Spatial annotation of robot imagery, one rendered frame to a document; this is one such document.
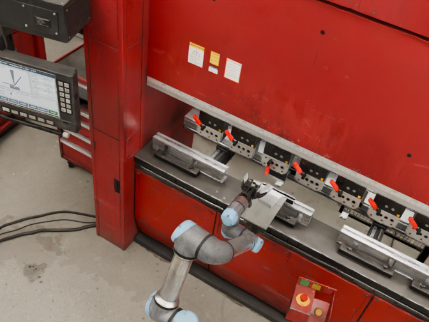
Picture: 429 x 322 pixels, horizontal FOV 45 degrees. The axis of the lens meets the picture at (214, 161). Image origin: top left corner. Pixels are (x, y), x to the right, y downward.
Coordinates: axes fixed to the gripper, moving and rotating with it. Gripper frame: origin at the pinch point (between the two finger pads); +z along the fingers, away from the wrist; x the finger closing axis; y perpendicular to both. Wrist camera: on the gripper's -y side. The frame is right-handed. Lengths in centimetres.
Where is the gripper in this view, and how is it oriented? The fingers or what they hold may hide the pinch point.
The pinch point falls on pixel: (260, 180)
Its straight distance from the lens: 266.2
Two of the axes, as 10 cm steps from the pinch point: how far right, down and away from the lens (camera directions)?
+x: -8.5, -4.4, 2.9
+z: 5.1, -5.5, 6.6
